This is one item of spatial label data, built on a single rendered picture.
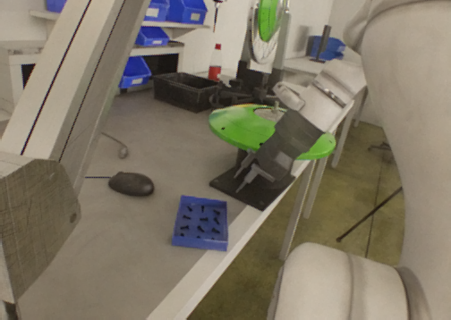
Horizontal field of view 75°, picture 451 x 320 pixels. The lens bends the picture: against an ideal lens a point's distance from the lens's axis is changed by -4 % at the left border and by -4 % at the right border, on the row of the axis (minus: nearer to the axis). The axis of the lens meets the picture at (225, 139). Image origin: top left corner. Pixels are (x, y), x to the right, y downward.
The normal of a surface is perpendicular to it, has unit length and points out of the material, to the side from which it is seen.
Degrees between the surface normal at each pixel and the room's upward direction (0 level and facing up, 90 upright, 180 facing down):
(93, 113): 49
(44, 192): 90
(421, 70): 88
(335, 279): 14
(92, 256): 0
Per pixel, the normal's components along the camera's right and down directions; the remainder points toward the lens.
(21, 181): 0.98, 0.19
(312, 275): -0.07, -0.83
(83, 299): 0.15, -0.91
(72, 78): -0.02, -0.32
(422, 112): -0.85, 0.19
